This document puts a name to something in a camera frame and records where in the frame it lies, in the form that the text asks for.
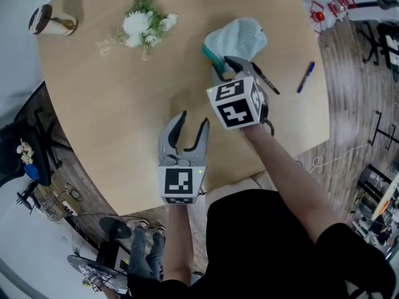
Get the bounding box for black swivel chair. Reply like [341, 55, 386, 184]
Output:
[357, 19, 399, 82]

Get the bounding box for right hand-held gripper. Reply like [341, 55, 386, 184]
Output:
[206, 55, 276, 137]

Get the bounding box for person's right forearm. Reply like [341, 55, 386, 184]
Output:
[240, 122, 344, 244]

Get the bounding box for blue cloth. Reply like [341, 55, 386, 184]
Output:
[24, 163, 41, 182]

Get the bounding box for cluttered metal shelf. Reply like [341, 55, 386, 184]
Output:
[350, 163, 399, 252]

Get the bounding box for person's left forearm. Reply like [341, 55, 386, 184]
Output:
[161, 201, 196, 288]

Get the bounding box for white flower bouquet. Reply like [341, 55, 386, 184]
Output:
[94, 0, 179, 62]

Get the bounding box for wire basket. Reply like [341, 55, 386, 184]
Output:
[36, 185, 65, 224]

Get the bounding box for black metal stand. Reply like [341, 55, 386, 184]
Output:
[369, 110, 399, 151]

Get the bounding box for white power strip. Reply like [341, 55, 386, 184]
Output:
[61, 200, 79, 218]

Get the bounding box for light blue fluffy pencil pouch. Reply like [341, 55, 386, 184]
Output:
[201, 17, 269, 75]

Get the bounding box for small pink flower bunch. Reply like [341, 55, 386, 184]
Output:
[16, 138, 35, 165]

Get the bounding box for blue pen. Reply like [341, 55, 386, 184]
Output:
[296, 61, 316, 94]

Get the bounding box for cream cup with dark lid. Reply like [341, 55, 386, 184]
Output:
[28, 4, 79, 37]

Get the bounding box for white floor cable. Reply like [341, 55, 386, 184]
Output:
[307, 143, 372, 174]

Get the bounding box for person's black shirt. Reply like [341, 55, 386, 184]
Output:
[127, 188, 397, 299]

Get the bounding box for red and white machine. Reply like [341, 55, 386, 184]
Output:
[299, 0, 358, 34]

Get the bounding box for person's legs in jeans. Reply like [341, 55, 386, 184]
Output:
[127, 219, 167, 282]

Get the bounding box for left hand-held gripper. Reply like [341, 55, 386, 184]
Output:
[156, 110, 211, 206]

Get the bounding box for black round stand base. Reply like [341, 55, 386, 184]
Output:
[99, 216, 133, 240]

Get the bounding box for black pen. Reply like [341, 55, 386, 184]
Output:
[250, 61, 281, 96]

